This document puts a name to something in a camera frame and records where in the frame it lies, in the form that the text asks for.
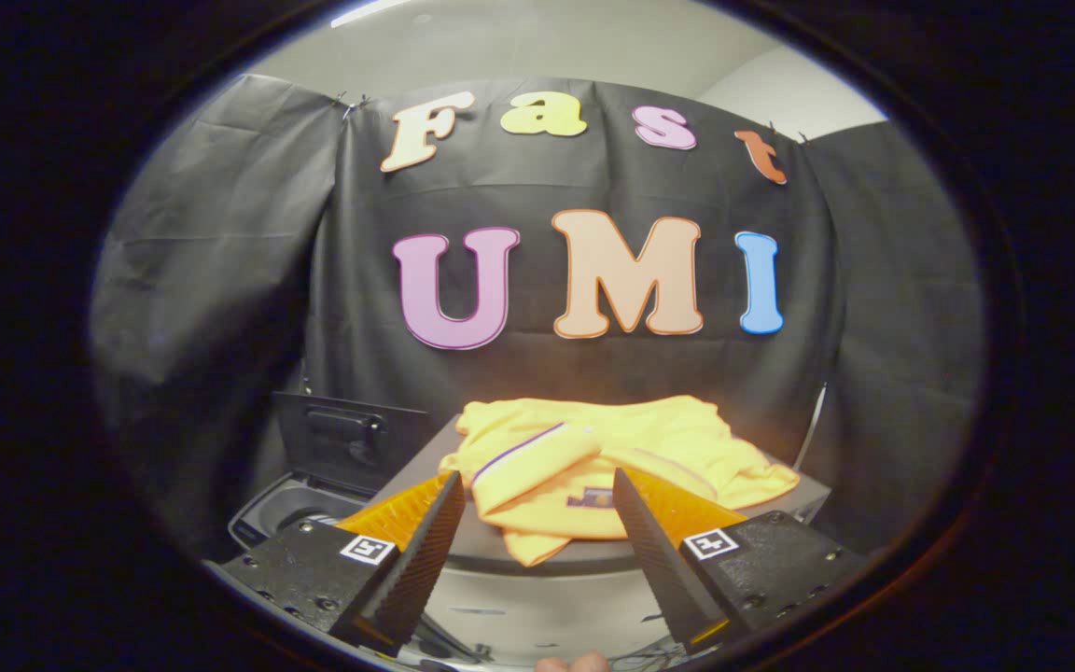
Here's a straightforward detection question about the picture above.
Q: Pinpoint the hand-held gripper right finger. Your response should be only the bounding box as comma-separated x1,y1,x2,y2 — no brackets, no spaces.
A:
612,467,870,652

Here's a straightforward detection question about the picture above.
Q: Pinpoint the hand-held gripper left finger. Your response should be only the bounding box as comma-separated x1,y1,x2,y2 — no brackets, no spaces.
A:
206,469,467,654

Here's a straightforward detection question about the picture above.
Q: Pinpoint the yellow sports jersey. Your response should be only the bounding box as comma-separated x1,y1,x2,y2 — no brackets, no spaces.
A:
440,395,801,568

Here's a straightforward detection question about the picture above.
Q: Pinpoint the black backdrop cloth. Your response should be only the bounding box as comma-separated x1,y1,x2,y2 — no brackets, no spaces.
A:
90,75,984,561

